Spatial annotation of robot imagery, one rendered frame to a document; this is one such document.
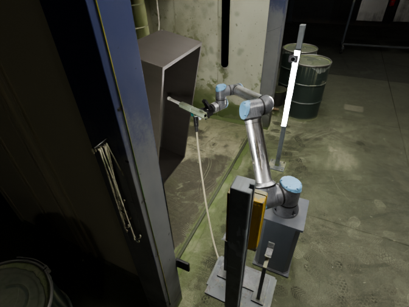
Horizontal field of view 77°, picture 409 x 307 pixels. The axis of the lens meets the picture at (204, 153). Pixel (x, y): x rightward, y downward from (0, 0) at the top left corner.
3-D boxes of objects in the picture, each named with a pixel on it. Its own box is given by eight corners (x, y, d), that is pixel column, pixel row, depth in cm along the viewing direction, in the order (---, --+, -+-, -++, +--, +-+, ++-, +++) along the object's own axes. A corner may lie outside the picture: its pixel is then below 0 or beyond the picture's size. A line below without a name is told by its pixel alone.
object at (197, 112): (208, 135, 213) (207, 110, 200) (204, 137, 211) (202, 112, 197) (173, 116, 243) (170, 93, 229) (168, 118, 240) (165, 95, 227)
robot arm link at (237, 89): (282, 97, 168) (238, 80, 227) (265, 100, 165) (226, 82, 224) (281, 114, 173) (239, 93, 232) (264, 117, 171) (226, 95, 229)
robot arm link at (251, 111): (285, 208, 172) (265, 95, 165) (261, 214, 168) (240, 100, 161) (273, 202, 187) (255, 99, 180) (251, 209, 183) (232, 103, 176)
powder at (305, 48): (321, 47, 442) (321, 46, 442) (311, 55, 407) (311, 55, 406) (290, 43, 467) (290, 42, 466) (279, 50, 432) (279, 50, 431)
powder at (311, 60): (291, 55, 411) (291, 54, 410) (327, 56, 402) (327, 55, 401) (294, 66, 369) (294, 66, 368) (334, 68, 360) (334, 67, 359)
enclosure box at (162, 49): (122, 180, 237) (112, 50, 158) (156, 145, 281) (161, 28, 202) (155, 195, 230) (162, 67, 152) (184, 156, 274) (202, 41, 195)
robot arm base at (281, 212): (300, 203, 195) (302, 194, 189) (296, 222, 182) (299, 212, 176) (275, 195, 202) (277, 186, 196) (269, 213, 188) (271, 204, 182)
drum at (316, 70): (281, 103, 464) (290, 53, 411) (314, 105, 455) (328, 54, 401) (283, 120, 419) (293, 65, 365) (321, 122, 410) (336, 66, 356)
